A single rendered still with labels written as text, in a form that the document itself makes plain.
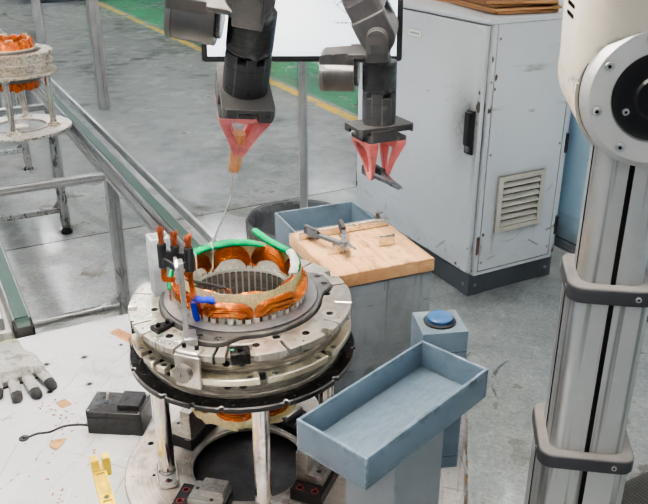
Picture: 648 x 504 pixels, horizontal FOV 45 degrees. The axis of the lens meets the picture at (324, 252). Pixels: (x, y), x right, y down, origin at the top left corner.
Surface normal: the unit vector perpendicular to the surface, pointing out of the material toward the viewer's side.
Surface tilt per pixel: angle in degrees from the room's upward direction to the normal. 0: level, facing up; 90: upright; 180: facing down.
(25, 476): 0
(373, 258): 0
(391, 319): 90
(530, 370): 0
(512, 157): 90
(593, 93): 90
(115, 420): 90
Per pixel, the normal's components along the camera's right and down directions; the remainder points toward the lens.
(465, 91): -0.88, 0.18
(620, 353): -0.16, 0.40
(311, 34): 0.01, 0.29
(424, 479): 0.74, 0.28
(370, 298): 0.40, 0.38
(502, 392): 0.00, -0.91
